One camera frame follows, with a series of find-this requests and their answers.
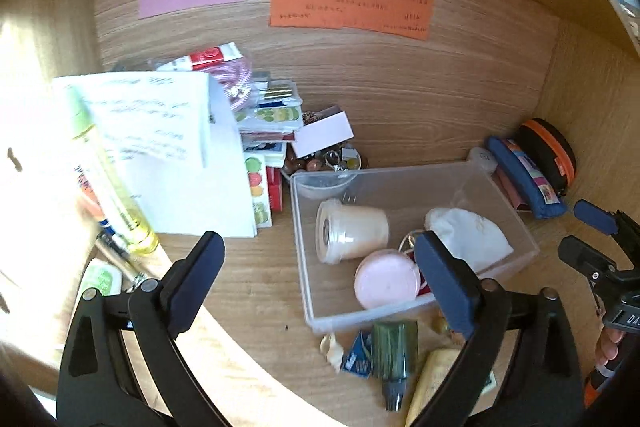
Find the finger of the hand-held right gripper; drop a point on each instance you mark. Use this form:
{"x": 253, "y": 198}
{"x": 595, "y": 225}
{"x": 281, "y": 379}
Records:
{"x": 582, "y": 254}
{"x": 594, "y": 216}

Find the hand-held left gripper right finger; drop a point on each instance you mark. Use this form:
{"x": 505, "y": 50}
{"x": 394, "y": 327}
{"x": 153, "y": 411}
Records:
{"x": 445, "y": 279}

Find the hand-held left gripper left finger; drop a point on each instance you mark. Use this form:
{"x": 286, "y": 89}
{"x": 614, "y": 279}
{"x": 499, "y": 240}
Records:
{"x": 197, "y": 274}

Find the clear plastic box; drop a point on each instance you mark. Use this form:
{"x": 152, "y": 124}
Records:
{"x": 400, "y": 192}

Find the wooden desktop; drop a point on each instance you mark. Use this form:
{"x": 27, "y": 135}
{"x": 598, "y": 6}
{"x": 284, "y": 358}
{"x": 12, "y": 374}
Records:
{"x": 260, "y": 287}

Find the person's right hand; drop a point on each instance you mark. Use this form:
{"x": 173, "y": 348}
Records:
{"x": 607, "y": 349}

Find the white cloth pouch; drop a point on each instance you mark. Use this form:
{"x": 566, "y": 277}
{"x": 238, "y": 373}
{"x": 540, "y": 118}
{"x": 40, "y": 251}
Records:
{"x": 470, "y": 234}

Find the pink round lid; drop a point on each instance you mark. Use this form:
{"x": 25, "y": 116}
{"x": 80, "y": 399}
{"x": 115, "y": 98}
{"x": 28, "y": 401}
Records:
{"x": 386, "y": 279}

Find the blue pencil case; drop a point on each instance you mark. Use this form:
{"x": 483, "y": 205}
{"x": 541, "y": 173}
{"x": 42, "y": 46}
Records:
{"x": 530, "y": 179}

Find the white notebook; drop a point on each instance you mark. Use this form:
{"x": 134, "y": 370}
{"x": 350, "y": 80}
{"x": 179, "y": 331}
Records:
{"x": 200, "y": 197}

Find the black orange round pouch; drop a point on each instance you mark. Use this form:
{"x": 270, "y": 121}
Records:
{"x": 547, "y": 152}

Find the dark green bottle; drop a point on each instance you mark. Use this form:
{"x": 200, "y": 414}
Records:
{"x": 395, "y": 349}

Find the pink booklet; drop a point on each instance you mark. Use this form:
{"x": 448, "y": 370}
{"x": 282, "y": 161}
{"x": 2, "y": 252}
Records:
{"x": 510, "y": 189}

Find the blue pen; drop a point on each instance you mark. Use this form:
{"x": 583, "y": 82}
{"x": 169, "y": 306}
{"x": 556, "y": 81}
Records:
{"x": 111, "y": 237}

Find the green white eraser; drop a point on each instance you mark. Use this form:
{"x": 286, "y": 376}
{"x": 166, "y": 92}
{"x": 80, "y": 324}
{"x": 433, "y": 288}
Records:
{"x": 100, "y": 279}

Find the cream white jar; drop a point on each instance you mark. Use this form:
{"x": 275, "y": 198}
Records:
{"x": 357, "y": 229}

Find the stack of fruit-print boxes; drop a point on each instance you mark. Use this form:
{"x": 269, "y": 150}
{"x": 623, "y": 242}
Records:
{"x": 257, "y": 192}

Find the blue sachet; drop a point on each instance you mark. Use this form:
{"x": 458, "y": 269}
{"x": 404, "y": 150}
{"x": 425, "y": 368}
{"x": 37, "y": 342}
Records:
{"x": 357, "y": 354}

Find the red booklet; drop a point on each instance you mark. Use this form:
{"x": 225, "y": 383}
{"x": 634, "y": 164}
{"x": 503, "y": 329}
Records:
{"x": 275, "y": 189}

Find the yellow green spray bottle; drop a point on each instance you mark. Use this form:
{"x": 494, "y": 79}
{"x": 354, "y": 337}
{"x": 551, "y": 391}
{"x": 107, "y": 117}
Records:
{"x": 112, "y": 187}

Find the white round cap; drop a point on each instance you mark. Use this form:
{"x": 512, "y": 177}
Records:
{"x": 481, "y": 158}

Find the orange pen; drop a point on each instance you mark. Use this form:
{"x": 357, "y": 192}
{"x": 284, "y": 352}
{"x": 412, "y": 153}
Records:
{"x": 90, "y": 197}

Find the small seashell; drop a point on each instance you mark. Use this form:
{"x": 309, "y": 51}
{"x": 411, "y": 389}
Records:
{"x": 331, "y": 348}

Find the small clear bowl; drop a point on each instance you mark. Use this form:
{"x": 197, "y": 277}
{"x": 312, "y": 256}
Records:
{"x": 325, "y": 187}

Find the white handwritten paper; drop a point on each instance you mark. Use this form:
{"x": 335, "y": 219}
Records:
{"x": 150, "y": 117}

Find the green sticker card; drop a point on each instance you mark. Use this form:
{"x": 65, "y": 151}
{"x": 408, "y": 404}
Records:
{"x": 275, "y": 116}

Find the white card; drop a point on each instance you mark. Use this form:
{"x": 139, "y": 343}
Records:
{"x": 325, "y": 134}

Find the gold lipstick pack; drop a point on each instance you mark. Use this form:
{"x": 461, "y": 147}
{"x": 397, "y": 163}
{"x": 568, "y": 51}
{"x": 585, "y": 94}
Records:
{"x": 275, "y": 92}

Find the red white tube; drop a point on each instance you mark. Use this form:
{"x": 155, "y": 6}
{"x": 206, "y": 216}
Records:
{"x": 205, "y": 57}

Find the orange paper note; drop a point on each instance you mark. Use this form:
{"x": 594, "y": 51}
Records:
{"x": 350, "y": 9}

